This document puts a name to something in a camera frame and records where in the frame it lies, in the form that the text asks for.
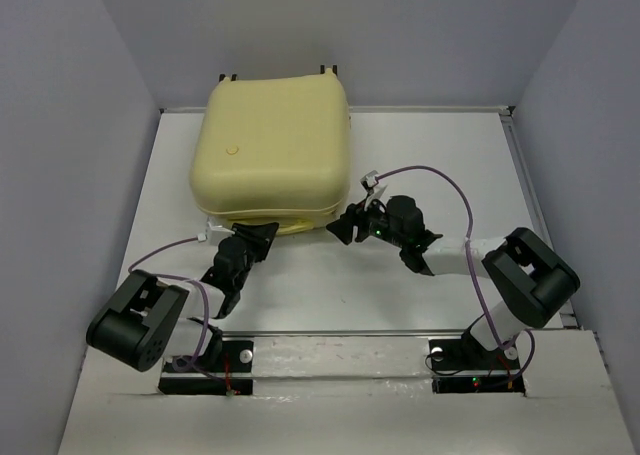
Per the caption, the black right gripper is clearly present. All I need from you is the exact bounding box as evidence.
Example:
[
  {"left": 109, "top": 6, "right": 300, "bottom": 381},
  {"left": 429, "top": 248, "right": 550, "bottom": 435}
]
[{"left": 325, "top": 193, "right": 406, "bottom": 249}]

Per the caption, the pale yellow hard-shell suitcase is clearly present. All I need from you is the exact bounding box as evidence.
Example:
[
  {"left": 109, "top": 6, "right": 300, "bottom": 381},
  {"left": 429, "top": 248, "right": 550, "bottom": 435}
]
[{"left": 189, "top": 66, "right": 351, "bottom": 235}]

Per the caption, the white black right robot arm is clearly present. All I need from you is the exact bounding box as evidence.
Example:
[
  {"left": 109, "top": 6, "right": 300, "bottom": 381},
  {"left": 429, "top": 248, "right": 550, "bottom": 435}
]
[{"left": 326, "top": 195, "right": 581, "bottom": 371}]

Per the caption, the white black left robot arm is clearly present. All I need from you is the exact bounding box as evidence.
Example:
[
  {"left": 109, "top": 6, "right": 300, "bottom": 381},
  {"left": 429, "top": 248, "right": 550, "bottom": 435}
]
[{"left": 86, "top": 222, "right": 279, "bottom": 372}]

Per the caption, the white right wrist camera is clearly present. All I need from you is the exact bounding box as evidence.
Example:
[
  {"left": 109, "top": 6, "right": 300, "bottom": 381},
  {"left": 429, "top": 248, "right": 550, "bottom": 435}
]
[{"left": 360, "top": 171, "right": 387, "bottom": 210}]

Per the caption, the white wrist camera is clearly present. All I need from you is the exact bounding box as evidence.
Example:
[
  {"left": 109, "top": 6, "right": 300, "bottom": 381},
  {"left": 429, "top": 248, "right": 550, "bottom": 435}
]
[
  {"left": 360, "top": 171, "right": 387, "bottom": 210},
  {"left": 196, "top": 219, "right": 234, "bottom": 244}
]

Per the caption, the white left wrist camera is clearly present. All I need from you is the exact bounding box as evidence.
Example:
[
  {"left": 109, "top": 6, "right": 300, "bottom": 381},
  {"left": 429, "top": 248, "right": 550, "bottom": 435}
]
[{"left": 196, "top": 219, "right": 234, "bottom": 244}]

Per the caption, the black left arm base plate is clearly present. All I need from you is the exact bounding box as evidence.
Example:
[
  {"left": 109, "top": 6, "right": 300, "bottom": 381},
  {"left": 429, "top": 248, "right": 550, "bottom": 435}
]
[{"left": 158, "top": 339, "right": 255, "bottom": 397}]

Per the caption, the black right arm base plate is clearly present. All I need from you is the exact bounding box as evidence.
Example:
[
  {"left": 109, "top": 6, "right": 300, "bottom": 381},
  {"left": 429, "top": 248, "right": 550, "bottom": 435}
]
[{"left": 425, "top": 338, "right": 526, "bottom": 395}]

